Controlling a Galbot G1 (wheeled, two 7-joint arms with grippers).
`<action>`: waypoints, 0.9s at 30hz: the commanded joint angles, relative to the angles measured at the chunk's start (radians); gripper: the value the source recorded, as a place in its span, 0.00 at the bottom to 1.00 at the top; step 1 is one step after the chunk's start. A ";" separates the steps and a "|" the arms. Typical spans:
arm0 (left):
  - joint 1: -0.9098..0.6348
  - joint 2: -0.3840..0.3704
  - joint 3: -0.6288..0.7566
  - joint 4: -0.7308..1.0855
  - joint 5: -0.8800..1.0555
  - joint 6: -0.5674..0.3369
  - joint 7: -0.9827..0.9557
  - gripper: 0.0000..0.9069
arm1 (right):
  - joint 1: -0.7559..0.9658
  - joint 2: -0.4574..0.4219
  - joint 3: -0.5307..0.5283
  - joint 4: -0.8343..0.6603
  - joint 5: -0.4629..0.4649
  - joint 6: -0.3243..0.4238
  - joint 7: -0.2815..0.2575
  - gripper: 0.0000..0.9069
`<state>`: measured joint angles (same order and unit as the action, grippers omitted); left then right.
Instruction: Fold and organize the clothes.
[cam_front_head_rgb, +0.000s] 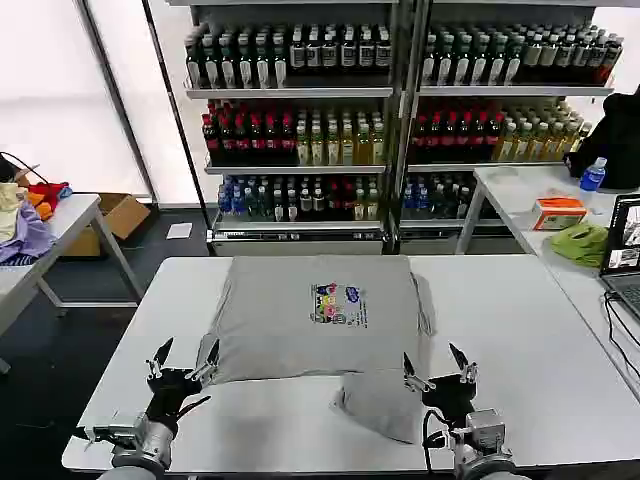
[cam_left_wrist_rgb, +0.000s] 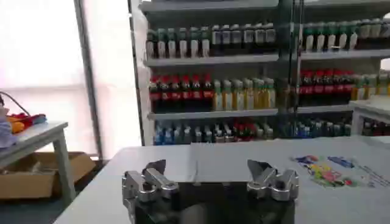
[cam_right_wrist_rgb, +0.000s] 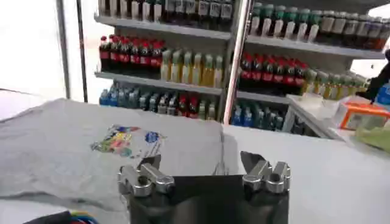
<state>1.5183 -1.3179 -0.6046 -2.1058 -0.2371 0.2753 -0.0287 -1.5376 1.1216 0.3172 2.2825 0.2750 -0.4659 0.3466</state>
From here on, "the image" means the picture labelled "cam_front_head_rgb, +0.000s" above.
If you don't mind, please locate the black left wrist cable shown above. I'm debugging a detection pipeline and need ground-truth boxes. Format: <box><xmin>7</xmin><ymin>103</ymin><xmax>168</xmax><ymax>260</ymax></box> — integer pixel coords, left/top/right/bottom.
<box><xmin>176</xmin><ymin>395</ymin><xmax>213</xmax><ymax>420</ymax></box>

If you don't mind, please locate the red orange cloth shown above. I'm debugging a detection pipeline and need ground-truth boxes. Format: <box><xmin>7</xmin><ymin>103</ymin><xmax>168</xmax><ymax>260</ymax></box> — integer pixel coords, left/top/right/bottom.
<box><xmin>23</xmin><ymin>181</ymin><xmax>74</xmax><ymax>222</ymax></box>

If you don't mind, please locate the orange tissue box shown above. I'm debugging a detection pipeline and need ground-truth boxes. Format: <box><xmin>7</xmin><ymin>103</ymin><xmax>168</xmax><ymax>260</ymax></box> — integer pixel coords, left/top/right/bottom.
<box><xmin>530</xmin><ymin>196</ymin><xmax>589</xmax><ymax>232</ymax></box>

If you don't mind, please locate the grey printed t-shirt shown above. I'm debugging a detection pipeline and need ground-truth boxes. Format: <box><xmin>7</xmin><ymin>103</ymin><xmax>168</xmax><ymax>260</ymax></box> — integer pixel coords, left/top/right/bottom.
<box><xmin>196</xmin><ymin>255</ymin><xmax>437</xmax><ymax>446</ymax></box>

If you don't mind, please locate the cream cloth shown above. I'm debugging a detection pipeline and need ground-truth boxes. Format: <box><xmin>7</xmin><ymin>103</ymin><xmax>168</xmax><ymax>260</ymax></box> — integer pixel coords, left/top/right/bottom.
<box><xmin>0</xmin><ymin>181</ymin><xmax>27</xmax><ymax>243</ymax></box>

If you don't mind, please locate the blue water bottle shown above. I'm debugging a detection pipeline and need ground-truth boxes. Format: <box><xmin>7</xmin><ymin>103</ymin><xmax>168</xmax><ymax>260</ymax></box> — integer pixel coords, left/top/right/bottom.
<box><xmin>579</xmin><ymin>156</ymin><xmax>609</xmax><ymax>194</ymax></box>

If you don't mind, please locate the shelf rack with bottles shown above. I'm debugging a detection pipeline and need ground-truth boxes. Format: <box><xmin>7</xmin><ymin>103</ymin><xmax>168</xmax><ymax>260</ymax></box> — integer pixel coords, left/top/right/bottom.
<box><xmin>183</xmin><ymin>0</ymin><xmax>402</xmax><ymax>257</ymax></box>
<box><xmin>399</xmin><ymin>0</ymin><xmax>626</xmax><ymax>254</ymax></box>

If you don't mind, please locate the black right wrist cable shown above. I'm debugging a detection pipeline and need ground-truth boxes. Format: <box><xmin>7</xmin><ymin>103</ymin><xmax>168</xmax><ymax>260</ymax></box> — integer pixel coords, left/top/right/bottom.
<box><xmin>421</xmin><ymin>408</ymin><xmax>452</xmax><ymax>474</ymax></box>

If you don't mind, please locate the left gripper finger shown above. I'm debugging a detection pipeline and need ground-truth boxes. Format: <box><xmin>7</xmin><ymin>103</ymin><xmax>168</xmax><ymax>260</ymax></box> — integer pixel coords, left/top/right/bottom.
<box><xmin>185</xmin><ymin>338</ymin><xmax>221</xmax><ymax>388</ymax></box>
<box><xmin>145</xmin><ymin>336</ymin><xmax>175</xmax><ymax>378</ymax></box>

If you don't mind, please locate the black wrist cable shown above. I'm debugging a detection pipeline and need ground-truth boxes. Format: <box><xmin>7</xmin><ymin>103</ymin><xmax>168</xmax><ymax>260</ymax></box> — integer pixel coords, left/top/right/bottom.
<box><xmin>421</xmin><ymin>408</ymin><xmax>452</xmax><ymax>474</ymax></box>
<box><xmin>176</xmin><ymin>395</ymin><xmax>213</xmax><ymax>420</ymax></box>

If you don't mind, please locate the purple cloth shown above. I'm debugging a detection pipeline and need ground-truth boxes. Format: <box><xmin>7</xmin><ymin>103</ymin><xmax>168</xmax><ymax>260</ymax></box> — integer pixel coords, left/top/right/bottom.
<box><xmin>0</xmin><ymin>198</ymin><xmax>57</xmax><ymax>265</ymax></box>

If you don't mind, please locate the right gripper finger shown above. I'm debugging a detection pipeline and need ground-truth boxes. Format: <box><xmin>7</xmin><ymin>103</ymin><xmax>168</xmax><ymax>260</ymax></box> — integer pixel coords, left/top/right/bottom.
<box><xmin>402</xmin><ymin>351</ymin><xmax>437</xmax><ymax>394</ymax></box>
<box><xmin>448</xmin><ymin>342</ymin><xmax>479</xmax><ymax>386</ymax></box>

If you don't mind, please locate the black laptop cable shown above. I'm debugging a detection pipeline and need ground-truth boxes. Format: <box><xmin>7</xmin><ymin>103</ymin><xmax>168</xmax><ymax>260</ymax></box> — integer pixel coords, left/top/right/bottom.
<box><xmin>601</xmin><ymin>291</ymin><xmax>640</xmax><ymax>362</ymax></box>

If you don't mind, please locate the black laptop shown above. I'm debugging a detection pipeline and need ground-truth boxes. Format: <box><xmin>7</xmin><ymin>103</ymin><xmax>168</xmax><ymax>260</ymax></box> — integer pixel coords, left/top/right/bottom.
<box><xmin>598</xmin><ymin>191</ymin><xmax>640</xmax><ymax>322</ymax></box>

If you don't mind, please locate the black bag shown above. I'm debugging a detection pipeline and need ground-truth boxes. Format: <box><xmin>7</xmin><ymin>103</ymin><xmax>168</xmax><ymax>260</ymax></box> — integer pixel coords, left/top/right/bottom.
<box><xmin>563</xmin><ymin>83</ymin><xmax>640</xmax><ymax>192</ymax></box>

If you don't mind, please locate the white side table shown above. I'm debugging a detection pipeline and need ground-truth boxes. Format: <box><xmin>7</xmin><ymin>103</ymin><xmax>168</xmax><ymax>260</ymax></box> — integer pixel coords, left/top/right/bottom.
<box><xmin>0</xmin><ymin>192</ymin><xmax>147</xmax><ymax>342</ymax></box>

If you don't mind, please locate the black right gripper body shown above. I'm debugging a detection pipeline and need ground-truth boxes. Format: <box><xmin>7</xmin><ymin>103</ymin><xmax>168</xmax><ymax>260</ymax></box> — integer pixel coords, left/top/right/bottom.
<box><xmin>421</xmin><ymin>373</ymin><xmax>477</xmax><ymax>429</ymax></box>

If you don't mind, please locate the green cloth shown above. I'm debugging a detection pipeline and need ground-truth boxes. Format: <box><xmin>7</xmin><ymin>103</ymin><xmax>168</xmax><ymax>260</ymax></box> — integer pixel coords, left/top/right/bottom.
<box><xmin>549</xmin><ymin>221</ymin><xmax>611</xmax><ymax>270</ymax></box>

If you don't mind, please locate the cardboard box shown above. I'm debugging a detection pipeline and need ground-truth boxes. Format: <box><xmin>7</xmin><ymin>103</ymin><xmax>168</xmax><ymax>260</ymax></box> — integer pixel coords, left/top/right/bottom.
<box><xmin>63</xmin><ymin>192</ymin><xmax>152</xmax><ymax>258</ymax></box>

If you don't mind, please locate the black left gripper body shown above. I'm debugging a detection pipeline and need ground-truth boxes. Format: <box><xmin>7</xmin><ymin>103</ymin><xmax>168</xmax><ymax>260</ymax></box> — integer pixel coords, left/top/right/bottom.
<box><xmin>147</xmin><ymin>367</ymin><xmax>203</xmax><ymax>424</ymax></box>

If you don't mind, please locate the white desk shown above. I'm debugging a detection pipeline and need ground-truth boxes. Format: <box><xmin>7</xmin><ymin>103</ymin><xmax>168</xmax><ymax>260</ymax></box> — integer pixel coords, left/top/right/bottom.
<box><xmin>454</xmin><ymin>164</ymin><xmax>640</xmax><ymax>399</ymax></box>

